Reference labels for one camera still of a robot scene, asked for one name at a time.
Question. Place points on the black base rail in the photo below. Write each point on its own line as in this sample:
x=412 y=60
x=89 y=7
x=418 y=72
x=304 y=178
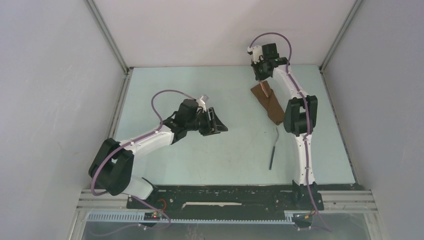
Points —
x=231 y=202

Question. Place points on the white cable duct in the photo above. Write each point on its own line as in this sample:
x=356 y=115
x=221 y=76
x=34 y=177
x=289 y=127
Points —
x=137 y=217

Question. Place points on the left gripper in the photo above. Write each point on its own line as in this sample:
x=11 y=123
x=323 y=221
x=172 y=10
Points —
x=214 y=126

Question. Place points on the left controller board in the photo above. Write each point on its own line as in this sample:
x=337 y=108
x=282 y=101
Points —
x=152 y=216

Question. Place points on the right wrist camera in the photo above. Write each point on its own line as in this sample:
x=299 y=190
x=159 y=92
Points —
x=263 y=52

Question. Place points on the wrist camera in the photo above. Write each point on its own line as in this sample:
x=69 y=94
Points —
x=201 y=101
x=263 y=52

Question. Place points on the brown cloth napkin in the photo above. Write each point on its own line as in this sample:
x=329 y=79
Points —
x=271 y=105

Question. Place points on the right controller board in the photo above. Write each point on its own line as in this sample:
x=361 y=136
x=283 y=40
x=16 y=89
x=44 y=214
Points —
x=302 y=217

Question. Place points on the silver fork green handle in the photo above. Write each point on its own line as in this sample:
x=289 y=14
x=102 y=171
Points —
x=273 y=149

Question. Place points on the aluminium frame post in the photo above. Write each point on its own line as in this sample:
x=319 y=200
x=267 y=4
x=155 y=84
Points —
x=104 y=29
x=341 y=33

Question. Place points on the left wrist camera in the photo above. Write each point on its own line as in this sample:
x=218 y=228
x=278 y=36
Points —
x=201 y=101

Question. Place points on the left aluminium frame post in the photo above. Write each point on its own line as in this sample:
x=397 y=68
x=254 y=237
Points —
x=104 y=29

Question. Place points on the right aluminium frame post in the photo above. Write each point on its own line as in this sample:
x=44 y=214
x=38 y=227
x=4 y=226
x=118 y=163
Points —
x=341 y=33

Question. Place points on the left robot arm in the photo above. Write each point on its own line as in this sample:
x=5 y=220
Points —
x=112 y=167

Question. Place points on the controller board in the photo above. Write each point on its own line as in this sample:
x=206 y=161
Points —
x=152 y=216
x=302 y=217

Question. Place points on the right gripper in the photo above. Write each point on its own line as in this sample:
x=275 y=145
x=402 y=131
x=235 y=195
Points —
x=256 y=65

